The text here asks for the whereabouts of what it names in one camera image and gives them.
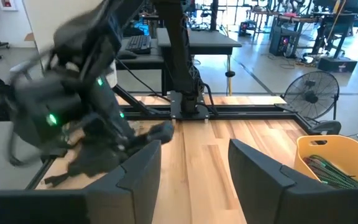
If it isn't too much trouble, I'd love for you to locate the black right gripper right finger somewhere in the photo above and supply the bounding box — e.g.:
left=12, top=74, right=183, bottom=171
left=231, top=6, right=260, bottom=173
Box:
left=228, top=139, right=358, bottom=224

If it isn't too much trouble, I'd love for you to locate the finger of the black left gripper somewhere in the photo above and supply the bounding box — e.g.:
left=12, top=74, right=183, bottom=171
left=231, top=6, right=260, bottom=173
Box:
left=44, top=172, right=74, bottom=187
left=135, top=121, right=175, bottom=147

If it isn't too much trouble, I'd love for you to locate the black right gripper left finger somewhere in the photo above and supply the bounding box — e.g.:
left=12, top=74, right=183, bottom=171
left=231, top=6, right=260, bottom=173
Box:
left=0, top=139, right=162, bottom=224

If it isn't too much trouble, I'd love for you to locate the green braided cable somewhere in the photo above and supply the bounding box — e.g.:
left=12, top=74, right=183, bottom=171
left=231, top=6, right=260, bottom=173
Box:
left=302, top=154, right=358, bottom=189

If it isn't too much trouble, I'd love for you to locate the yellow plastic bin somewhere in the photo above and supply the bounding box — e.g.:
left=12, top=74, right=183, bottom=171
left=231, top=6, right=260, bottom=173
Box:
left=293, top=134, right=358, bottom=189

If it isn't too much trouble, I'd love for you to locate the black computer mouse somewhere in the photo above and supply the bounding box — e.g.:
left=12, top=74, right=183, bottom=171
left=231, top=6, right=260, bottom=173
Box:
left=116, top=49, right=139, bottom=60

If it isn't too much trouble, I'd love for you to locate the black keyboard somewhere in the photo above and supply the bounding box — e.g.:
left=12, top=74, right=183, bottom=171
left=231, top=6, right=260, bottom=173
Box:
left=125, top=34, right=152, bottom=54

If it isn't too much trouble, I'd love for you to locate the grey desk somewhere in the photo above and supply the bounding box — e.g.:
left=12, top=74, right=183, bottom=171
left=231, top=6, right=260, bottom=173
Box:
left=116, top=27, right=242, bottom=94

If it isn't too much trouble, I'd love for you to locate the black floor fan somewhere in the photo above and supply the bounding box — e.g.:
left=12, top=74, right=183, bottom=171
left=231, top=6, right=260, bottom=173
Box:
left=283, top=70, right=342, bottom=136

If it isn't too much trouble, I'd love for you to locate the white partition panel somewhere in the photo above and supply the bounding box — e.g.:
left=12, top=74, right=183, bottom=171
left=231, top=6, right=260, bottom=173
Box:
left=22, top=0, right=117, bottom=90

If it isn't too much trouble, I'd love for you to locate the black floor box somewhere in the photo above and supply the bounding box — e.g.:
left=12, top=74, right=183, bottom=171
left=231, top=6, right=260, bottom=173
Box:
left=317, top=55, right=358, bottom=74

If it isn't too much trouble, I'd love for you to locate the black computer tower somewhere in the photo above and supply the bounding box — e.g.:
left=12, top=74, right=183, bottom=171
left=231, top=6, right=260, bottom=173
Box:
left=268, top=26, right=295, bottom=58

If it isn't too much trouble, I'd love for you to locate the cluttered background workbench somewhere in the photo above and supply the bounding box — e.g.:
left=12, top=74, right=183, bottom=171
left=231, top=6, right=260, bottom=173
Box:
left=247, top=6, right=358, bottom=60

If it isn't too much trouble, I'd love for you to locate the black table frame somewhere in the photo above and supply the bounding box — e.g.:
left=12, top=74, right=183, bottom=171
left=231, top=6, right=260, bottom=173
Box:
left=26, top=83, right=318, bottom=190

